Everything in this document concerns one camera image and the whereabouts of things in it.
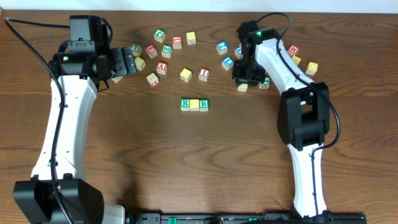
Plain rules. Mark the red E block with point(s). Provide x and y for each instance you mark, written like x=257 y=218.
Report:
x=151 y=51

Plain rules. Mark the blue 2 block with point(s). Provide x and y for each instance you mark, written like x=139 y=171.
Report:
x=222 y=47

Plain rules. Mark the green j block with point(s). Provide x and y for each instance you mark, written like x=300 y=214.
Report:
x=159 y=35
x=265 y=84

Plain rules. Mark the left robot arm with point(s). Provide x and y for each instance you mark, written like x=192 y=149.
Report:
x=57 y=191

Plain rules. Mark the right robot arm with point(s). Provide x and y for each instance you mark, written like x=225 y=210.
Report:
x=303 y=117

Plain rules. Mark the green V block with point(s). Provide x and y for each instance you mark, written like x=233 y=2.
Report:
x=116 y=79

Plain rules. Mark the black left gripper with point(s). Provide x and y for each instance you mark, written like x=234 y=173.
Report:
x=123 y=61

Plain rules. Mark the green 7 block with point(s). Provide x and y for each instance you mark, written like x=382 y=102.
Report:
x=136 y=50

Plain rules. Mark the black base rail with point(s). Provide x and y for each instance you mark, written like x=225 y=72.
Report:
x=286 y=218

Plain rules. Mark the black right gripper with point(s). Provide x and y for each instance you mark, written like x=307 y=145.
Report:
x=236 y=76

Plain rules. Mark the yellow block far right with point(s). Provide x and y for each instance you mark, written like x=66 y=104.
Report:
x=311 y=68

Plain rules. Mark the red M block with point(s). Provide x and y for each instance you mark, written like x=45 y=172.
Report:
x=293 y=50

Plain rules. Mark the yellow O block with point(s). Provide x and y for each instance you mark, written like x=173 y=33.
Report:
x=194 y=104
x=243 y=87

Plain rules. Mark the green B block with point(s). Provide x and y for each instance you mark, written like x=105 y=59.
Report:
x=204 y=105

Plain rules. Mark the yellow top block right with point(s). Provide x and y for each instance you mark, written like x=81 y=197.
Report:
x=296 y=59

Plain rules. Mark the red V block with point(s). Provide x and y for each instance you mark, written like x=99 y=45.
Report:
x=162 y=68

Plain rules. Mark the red U block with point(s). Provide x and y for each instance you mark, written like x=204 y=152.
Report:
x=177 y=42

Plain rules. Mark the red sided tan block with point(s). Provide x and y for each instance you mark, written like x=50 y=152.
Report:
x=153 y=79

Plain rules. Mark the yellow C block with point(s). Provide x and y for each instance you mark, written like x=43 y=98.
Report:
x=140 y=63

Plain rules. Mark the green J block top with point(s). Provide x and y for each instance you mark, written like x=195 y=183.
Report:
x=159 y=35

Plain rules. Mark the yellow block lower centre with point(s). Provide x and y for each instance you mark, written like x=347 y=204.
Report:
x=186 y=75

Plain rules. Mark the blue L block centre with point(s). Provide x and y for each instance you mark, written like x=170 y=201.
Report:
x=227 y=63

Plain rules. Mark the red I block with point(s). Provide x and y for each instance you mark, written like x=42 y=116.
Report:
x=203 y=74

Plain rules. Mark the green R block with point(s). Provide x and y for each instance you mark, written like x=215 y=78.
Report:
x=185 y=104

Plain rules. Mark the blue P block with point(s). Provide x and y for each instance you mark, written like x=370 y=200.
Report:
x=238 y=53

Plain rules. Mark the green Z block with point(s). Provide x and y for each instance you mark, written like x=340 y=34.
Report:
x=166 y=51

